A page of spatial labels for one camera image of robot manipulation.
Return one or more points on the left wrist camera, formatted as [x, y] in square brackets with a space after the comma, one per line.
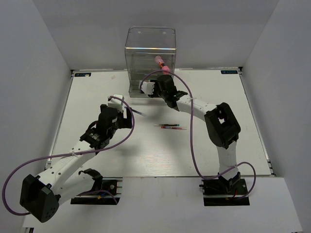
[115, 102]

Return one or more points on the red gel pen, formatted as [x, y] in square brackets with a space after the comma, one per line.
[173, 128]

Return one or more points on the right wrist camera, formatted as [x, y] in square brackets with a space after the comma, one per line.
[147, 88]

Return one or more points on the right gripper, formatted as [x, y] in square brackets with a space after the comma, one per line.
[155, 86]

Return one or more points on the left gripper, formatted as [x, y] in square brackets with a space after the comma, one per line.
[125, 123]

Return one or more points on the pink marker tube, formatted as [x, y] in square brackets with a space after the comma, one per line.
[165, 69]

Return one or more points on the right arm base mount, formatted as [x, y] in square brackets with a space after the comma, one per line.
[215, 193]

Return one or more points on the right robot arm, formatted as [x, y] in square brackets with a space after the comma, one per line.
[222, 126]

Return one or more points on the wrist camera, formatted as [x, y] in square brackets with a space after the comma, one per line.
[115, 102]
[147, 88]

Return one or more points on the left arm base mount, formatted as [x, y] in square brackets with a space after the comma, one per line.
[109, 194]

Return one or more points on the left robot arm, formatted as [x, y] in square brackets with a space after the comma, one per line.
[42, 195]

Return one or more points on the clear acrylic drawer organizer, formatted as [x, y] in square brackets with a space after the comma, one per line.
[142, 45]

